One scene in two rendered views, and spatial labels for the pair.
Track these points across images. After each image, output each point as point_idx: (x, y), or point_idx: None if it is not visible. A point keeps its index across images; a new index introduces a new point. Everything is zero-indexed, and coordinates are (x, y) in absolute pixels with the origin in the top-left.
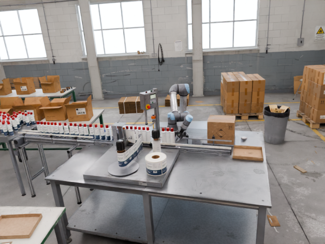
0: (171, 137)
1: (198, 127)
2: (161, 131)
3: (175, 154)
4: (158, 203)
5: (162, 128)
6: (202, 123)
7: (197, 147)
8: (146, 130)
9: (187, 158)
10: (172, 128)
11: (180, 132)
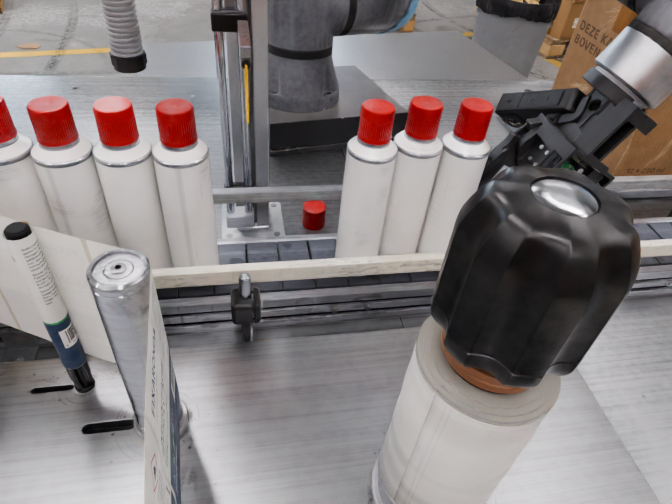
0: (459, 203)
1: (408, 71)
2: (353, 153)
3: (595, 410)
4: None
5: (374, 106)
6: (402, 47)
7: (643, 260)
8: (160, 148)
9: (656, 399)
10: (475, 100)
11: (604, 155)
